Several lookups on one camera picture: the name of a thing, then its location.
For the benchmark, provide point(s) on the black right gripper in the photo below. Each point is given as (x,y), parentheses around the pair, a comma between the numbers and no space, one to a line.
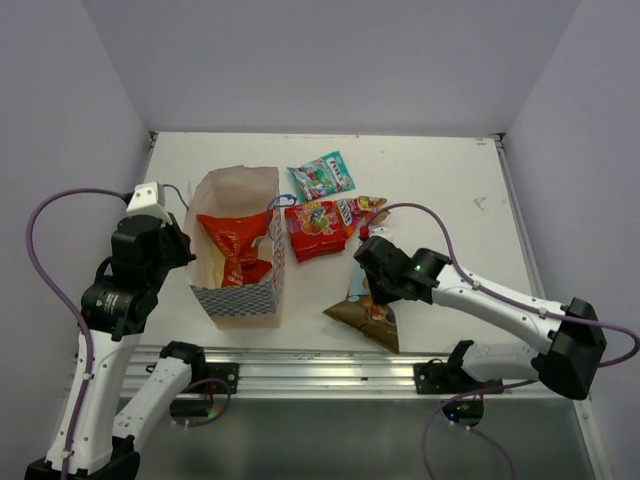
(382,297)

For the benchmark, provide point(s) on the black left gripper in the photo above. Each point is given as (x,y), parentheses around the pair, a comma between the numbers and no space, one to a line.
(183,240)

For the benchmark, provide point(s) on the blue cassava chips bag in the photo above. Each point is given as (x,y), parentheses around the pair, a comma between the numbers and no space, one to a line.
(358,311)

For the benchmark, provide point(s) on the red chips bag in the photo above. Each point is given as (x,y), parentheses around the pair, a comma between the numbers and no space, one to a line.
(236,242)

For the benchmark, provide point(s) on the white paper bag blue handles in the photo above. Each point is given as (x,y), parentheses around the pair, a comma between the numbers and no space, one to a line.
(231,192)

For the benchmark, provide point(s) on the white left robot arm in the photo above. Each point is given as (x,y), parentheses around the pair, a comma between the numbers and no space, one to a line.
(96,439)

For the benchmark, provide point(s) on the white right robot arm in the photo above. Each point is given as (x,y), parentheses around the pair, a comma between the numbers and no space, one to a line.
(560,346)

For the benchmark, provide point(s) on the colourful twisted candy packet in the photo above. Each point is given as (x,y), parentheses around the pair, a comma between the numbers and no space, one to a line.
(354,212)

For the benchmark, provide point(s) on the red fruit candy packet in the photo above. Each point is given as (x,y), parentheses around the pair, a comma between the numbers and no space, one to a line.
(314,230)

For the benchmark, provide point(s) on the green candy packet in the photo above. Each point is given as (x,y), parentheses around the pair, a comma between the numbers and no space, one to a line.
(324,176)

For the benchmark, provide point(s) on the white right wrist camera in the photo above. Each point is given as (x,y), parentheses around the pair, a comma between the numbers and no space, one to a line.
(367,232)

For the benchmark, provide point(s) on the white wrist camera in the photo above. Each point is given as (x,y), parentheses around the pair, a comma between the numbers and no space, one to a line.
(147,199)
(367,232)

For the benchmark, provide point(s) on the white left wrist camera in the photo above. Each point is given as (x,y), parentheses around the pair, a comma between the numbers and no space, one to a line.
(147,199)

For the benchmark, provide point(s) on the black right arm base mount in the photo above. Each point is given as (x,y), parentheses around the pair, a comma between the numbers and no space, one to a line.
(438,377)

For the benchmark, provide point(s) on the aluminium front mounting rail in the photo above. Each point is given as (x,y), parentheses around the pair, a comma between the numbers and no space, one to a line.
(279,375)

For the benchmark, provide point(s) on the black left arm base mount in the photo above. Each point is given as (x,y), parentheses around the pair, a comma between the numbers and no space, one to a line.
(206,399)

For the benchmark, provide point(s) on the aluminium table edge rail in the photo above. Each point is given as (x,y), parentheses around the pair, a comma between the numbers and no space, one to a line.
(534,277)

